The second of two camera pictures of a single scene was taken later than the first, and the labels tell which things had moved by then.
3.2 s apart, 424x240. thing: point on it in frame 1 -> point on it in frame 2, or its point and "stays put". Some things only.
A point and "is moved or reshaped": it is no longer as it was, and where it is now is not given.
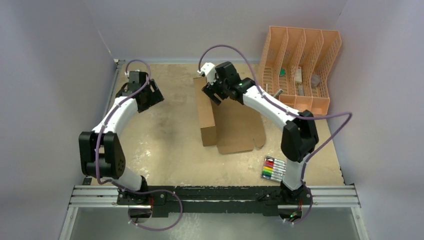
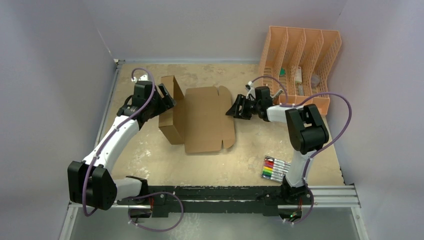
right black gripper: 216,91 -> 245,108
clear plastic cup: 315,80 stays put
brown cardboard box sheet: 230,126 is moved or reshaped
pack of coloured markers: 273,169 stays put
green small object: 282,72 stays put
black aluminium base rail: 283,202 stays put
